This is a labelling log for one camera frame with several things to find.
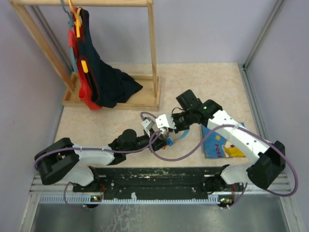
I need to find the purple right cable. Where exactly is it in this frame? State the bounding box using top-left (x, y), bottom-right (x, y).
top-left (149, 124), bottom-right (298, 210)

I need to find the blue yellow booklet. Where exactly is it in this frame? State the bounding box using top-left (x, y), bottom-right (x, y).
top-left (202, 132), bottom-right (245, 159)

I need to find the yellow hanger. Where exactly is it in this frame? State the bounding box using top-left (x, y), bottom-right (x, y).
top-left (68, 0), bottom-right (82, 64)

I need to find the teal hanger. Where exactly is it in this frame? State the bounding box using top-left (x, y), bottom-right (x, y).
top-left (60, 0), bottom-right (78, 73)

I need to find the aluminium corner rail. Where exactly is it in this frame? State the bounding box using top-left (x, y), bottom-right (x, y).
top-left (242, 0), bottom-right (285, 71)

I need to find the dark navy garment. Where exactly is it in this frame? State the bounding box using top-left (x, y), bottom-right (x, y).
top-left (78, 8), bottom-right (143, 108)

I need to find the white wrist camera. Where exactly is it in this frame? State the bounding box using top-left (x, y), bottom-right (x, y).
top-left (155, 114), bottom-right (176, 132)
top-left (141, 117), bottom-right (155, 137)

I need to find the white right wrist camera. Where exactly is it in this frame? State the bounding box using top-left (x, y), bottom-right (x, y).
top-left (155, 114), bottom-right (176, 132)

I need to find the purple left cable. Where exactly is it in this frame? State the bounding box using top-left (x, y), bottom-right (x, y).
top-left (33, 111), bottom-right (161, 211)

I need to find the red garment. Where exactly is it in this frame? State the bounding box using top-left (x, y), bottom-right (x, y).
top-left (68, 7), bottom-right (103, 111)

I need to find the purple cable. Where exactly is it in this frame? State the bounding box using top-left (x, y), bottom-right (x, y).
top-left (149, 124), bottom-right (298, 210)
top-left (33, 111), bottom-right (161, 211)

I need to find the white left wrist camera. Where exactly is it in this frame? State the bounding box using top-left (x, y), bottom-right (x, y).
top-left (141, 117), bottom-right (155, 137)

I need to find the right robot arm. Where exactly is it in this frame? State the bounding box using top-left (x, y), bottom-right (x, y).
top-left (172, 89), bottom-right (285, 191)

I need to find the wooden clothes rack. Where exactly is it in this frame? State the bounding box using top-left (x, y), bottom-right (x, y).
top-left (10, 0), bottom-right (160, 111)

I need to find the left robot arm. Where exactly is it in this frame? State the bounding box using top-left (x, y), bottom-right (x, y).
top-left (34, 129), bottom-right (169, 192)

